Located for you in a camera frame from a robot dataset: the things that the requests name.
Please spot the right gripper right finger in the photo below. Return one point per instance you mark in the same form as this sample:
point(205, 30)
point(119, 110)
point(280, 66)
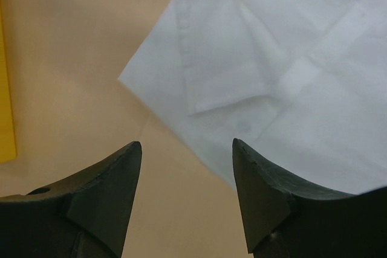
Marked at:
point(284, 215)

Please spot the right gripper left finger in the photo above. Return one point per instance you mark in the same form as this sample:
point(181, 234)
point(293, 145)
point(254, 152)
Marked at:
point(84, 215)

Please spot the white long sleeve shirt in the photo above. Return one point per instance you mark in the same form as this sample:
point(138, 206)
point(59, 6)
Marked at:
point(303, 82)

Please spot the yellow plastic tray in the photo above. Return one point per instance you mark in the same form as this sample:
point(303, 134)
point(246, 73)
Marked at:
point(8, 140)

